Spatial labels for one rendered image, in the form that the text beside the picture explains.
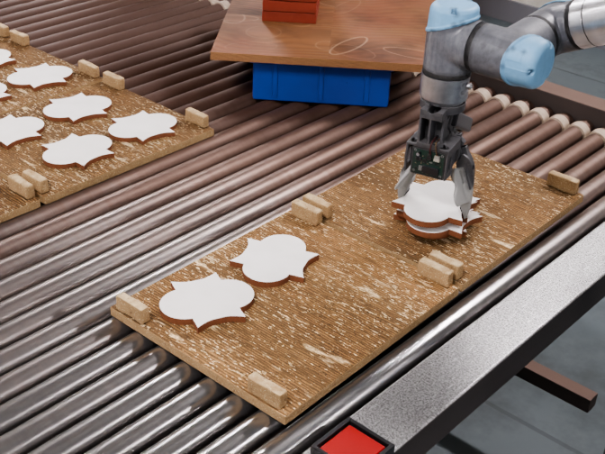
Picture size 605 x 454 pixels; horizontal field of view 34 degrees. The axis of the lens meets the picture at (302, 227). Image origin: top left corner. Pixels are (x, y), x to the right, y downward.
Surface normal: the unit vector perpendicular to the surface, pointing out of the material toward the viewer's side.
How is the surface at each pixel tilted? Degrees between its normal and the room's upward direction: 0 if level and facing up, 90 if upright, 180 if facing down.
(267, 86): 90
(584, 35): 112
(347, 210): 0
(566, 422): 0
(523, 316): 0
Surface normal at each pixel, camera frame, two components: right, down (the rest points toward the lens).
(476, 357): 0.04, -0.86
